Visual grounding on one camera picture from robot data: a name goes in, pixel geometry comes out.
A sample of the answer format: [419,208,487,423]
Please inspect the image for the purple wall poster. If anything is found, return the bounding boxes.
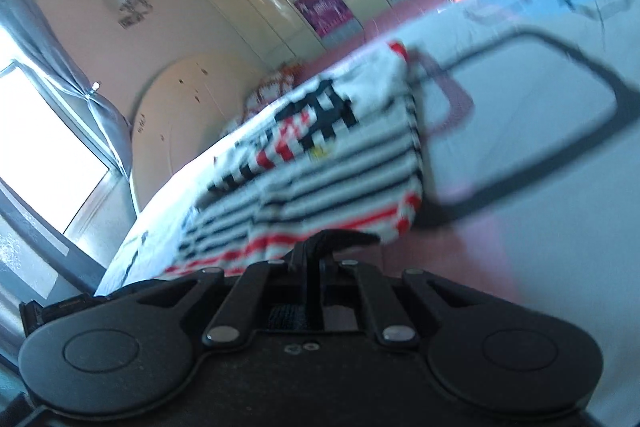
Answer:
[291,0,362,41]

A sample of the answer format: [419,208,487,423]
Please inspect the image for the beige rounded headboard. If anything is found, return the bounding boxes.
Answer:
[127,52,273,218]

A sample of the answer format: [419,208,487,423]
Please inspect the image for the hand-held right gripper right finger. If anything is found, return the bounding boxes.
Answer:
[316,230,482,350]

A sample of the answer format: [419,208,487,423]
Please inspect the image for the blue patterned bed blanket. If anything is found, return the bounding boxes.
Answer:
[95,0,640,423]

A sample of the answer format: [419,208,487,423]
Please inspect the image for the bright window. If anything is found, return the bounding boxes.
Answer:
[0,27,112,235]

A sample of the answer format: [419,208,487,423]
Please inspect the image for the blue curtain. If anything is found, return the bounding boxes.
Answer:
[0,0,135,188]

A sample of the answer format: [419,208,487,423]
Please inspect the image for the double-shade wall lamp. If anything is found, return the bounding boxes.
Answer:
[106,0,152,29]

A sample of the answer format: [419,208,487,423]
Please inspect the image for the striped knit sweater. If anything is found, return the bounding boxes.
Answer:
[165,41,427,333]

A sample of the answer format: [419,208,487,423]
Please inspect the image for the checked pink pillow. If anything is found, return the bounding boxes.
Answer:
[244,63,307,108]

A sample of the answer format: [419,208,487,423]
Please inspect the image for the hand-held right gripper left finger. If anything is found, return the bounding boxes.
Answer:
[134,238,321,349]

